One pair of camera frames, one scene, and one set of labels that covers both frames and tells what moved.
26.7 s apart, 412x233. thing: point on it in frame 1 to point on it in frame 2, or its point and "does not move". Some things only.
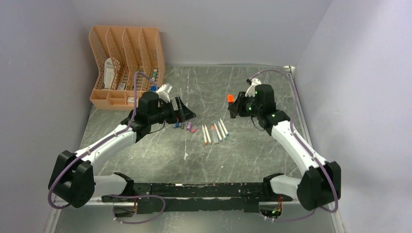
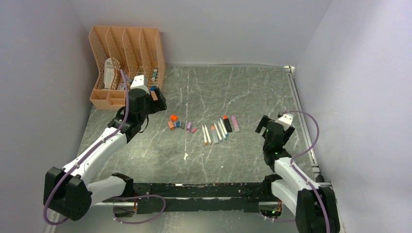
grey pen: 217,132 does not move
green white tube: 154,76 does not move
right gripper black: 235,108 to 264,123
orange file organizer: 121,52 does not move
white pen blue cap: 224,127 does not move
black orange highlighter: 230,98 to 227,122
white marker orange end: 204,135 does not move
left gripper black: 183,113 to 157,105
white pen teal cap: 222,131 does not move
